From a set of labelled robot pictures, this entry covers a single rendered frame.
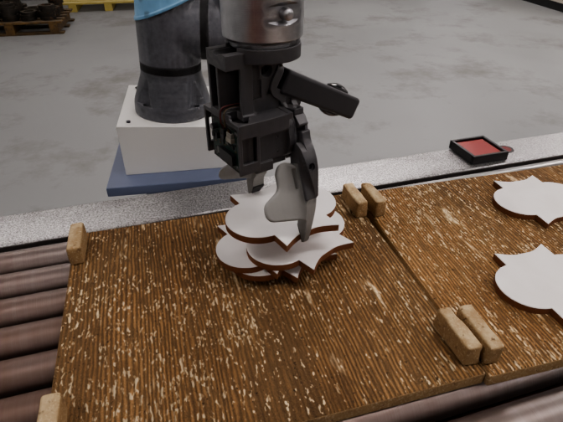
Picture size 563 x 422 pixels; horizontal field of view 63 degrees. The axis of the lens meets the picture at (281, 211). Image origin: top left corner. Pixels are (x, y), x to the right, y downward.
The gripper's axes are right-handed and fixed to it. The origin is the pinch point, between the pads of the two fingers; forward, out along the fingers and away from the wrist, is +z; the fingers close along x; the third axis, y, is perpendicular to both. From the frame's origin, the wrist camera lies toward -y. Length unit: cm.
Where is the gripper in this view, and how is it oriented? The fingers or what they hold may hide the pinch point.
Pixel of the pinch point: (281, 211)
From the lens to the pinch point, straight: 55.2
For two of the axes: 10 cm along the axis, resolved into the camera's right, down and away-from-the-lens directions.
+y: -8.3, 3.1, -4.7
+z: 0.0, 8.3, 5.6
